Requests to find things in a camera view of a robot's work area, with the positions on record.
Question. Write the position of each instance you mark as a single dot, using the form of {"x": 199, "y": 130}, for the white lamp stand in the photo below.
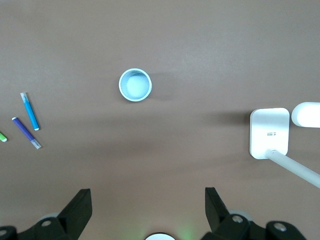
{"x": 270, "y": 125}

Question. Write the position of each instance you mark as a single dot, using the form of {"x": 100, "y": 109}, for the purple marker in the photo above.
{"x": 23, "y": 130}

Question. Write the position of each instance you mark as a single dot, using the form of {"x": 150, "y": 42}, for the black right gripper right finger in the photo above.
{"x": 225, "y": 225}

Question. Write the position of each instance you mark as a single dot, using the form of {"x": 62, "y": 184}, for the blue marker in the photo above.
{"x": 30, "y": 112}

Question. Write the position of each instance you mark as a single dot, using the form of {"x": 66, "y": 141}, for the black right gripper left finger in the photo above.
{"x": 72, "y": 217}

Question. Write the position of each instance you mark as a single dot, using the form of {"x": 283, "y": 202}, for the light blue cup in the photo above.
{"x": 135, "y": 86}

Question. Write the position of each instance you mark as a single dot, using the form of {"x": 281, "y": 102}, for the green marker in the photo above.
{"x": 2, "y": 136}

